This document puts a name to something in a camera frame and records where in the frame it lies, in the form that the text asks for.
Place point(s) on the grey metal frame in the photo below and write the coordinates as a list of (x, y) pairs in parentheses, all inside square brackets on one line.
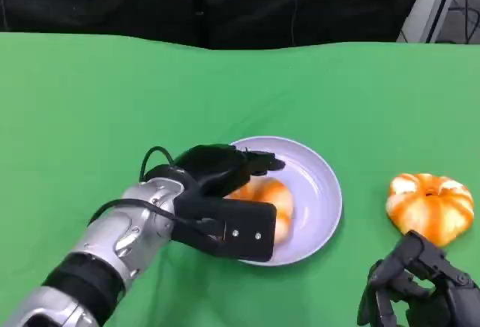
[(427, 12)]

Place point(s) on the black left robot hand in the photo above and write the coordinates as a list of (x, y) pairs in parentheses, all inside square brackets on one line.
[(213, 165)]

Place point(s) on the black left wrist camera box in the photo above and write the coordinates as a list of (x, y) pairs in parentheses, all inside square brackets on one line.
[(240, 225)]

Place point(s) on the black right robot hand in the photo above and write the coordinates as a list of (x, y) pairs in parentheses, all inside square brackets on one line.
[(446, 297)]

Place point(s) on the orange white toy bread roll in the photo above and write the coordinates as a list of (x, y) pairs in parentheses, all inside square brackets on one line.
[(427, 210), (277, 195)]

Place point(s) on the lilac plate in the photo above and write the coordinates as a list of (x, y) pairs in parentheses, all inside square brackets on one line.
[(315, 192)]

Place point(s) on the black backdrop curtain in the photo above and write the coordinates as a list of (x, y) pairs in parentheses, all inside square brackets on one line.
[(150, 4)]

